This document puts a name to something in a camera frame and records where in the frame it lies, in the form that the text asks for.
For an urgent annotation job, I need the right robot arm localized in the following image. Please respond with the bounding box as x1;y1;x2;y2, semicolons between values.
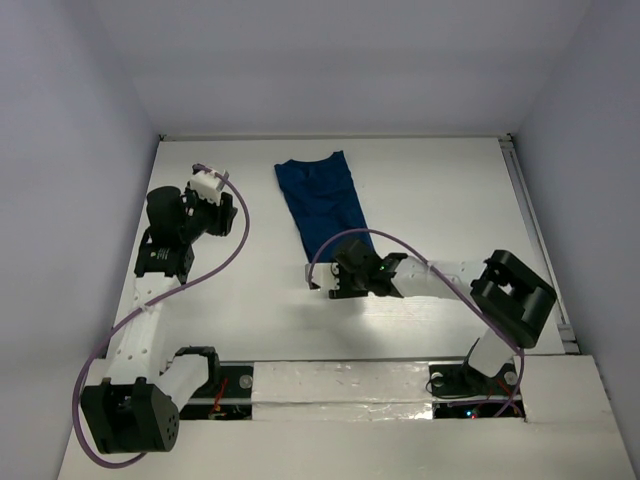
313;237;557;396

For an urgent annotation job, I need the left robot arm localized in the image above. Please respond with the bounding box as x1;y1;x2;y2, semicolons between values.
76;182;237;455

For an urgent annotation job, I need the blue printed t-shirt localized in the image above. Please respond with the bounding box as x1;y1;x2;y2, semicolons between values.
274;151;374;262

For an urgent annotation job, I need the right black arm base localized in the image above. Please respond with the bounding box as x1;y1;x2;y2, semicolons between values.
425;362;525;420

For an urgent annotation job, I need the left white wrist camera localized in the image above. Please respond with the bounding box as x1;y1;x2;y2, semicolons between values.
187;164;229;206

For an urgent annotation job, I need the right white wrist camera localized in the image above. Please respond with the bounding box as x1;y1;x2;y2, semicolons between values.
305;262;340;291

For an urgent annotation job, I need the silver foil covered panel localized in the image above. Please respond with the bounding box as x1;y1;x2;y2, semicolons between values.
251;361;433;422

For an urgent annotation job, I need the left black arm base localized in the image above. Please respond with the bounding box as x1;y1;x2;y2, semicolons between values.
180;362;254;421

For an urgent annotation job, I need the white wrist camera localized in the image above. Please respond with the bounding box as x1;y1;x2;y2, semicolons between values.
187;164;229;206
305;262;340;291

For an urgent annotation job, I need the right aluminium rail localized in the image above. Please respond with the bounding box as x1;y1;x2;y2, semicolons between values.
499;134;581;356

